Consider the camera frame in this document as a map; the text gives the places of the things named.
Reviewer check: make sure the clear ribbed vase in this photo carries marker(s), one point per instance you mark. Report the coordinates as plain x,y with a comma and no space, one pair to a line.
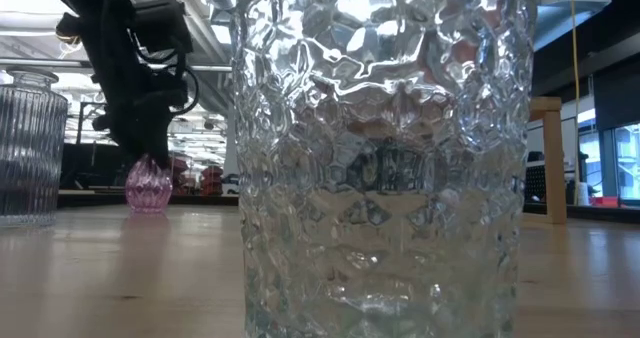
30,153

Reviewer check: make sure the clear dimpled vase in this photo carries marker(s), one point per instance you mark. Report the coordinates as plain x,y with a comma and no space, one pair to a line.
385,178

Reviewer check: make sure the black yellow-rimmed ceiling fixture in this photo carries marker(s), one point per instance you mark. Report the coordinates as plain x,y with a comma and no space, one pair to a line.
67,37

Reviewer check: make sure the white cylinder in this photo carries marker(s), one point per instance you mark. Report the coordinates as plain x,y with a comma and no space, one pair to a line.
583,194

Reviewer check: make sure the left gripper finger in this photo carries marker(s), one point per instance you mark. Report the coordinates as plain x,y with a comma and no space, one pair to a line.
127,138
155,145

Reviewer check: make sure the black perforated cart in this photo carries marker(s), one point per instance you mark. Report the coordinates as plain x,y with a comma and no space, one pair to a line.
537,183

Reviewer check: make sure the red box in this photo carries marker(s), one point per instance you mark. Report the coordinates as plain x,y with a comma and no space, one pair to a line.
606,202

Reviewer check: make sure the red tool chest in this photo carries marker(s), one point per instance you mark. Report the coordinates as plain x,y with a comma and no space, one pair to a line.
212,180

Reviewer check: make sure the wooden slatted shelf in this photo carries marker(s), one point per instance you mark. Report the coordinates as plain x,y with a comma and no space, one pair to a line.
554,168

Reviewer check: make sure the small pink bulb vase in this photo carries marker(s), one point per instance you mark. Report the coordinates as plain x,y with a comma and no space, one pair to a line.
148,190

